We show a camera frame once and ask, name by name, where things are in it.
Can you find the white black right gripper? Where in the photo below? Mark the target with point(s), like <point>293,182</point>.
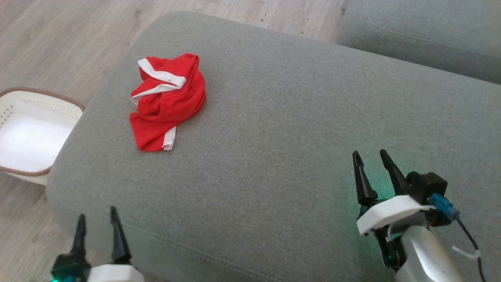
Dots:
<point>387,211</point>

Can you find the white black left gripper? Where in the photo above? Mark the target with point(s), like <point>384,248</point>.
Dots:
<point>115,274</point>

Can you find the red shorts with white trim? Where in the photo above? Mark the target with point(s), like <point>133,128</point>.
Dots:
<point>168,109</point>

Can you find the grey fabric sofa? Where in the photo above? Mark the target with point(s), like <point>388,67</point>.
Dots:
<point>274,156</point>

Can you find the white laundry basket brown rim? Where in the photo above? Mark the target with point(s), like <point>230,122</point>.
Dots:
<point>35,137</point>

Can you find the grey sofa cushion with seam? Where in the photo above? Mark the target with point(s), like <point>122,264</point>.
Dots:
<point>430,27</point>

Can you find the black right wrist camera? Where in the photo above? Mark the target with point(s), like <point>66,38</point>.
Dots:
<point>426,186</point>

